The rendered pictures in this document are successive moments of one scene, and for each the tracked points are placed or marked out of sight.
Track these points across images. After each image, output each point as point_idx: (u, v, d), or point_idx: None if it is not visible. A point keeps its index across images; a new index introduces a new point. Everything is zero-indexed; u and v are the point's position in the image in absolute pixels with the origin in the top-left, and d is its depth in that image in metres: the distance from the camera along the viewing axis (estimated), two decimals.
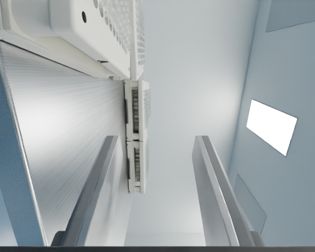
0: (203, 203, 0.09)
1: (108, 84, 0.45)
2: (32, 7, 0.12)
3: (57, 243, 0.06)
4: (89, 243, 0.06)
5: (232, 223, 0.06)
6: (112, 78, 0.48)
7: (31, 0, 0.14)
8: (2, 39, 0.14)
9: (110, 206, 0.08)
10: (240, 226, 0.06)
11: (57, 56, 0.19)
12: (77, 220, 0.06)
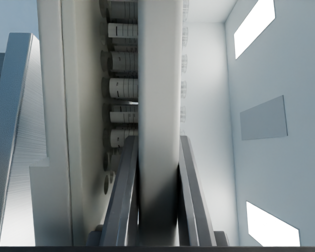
0: (178, 203, 0.09)
1: None
2: None
3: (93, 243, 0.06)
4: (127, 243, 0.06)
5: (196, 223, 0.06)
6: None
7: (102, 226, 0.10)
8: None
9: (136, 206, 0.08)
10: (203, 226, 0.06)
11: None
12: (114, 220, 0.06)
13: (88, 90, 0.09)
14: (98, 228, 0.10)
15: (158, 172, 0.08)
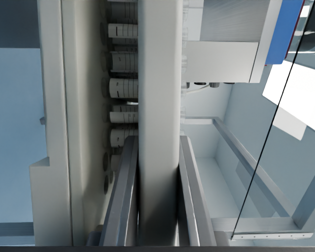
0: (178, 203, 0.09)
1: None
2: None
3: (93, 243, 0.06)
4: (127, 243, 0.06)
5: (196, 223, 0.06)
6: None
7: (102, 227, 0.10)
8: None
9: (136, 206, 0.08)
10: (203, 226, 0.06)
11: None
12: (114, 220, 0.06)
13: (88, 90, 0.09)
14: (98, 228, 0.10)
15: (158, 172, 0.08)
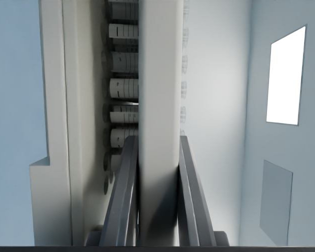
0: (178, 203, 0.09)
1: None
2: None
3: (93, 243, 0.06)
4: (127, 243, 0.06)
5: (196, 223, 0.06)
6: None
7: (102, 227, 0.10)
8: None
9: (136, 206, 0.08)
10: (203, 226, 0.06)
11: None
12: (114, 220, 0.06)
13: (89, 90, 0.09)
14: (98, 228, 0.10)
15: (158, 172, 0.08)
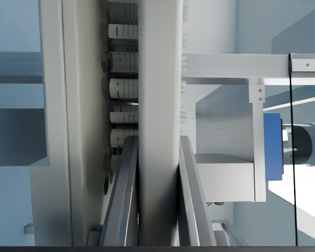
0: (178, 203, 0.09)
1: None
2: None
3: (93, 243, 0.06)
4: (127, 243, 0.06)
5: (196, 223, 0.06)
6: None
7: (102, 227, 0.10)
8: None
9: (136, 206, 0.08)
10: (203, 226, 0.06)
11: None
12: (114, 220, 0.06)
13: (88, 90, 0.09)
14: (98, 228, 0.10)
15: (158, 172, 0.08)
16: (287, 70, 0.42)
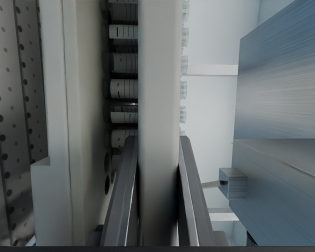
0: (177, 203, 0.09)
1: None
2: None
3: (93, 243, 0.06)
4: (128, 243, 0.06)
5: (195, 223, 0.06)
6: None
7: (103, 226, 0.10)
8: None
9: (136, 206, 0.08)
10: (203, 226, 0.06)
11: None
12: (114, 220, 0.06)
13: (89, 91, 0.09)
14: (98, 227, 0.10)
15: (158, 172, 0.08)
16: None
